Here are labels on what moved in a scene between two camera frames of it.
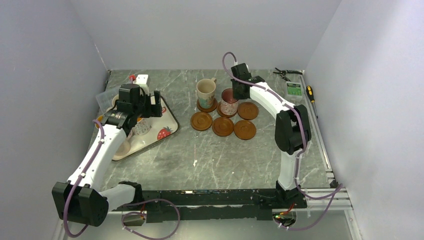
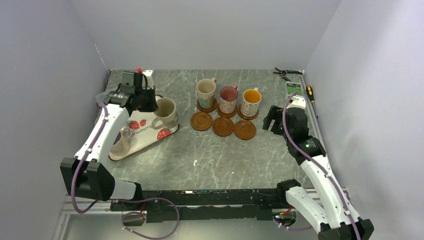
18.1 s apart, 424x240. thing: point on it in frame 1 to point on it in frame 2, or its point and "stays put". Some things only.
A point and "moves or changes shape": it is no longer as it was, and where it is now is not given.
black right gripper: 236,95 to 275,113
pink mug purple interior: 123,148 stays put
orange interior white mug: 143,126 to 250,104
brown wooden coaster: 223,115 stays put
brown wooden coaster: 247,110 stays put
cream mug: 115,98 moves or changes shape
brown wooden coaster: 223,126 stays put
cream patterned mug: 206,88 stays put
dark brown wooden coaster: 245,129 stays put
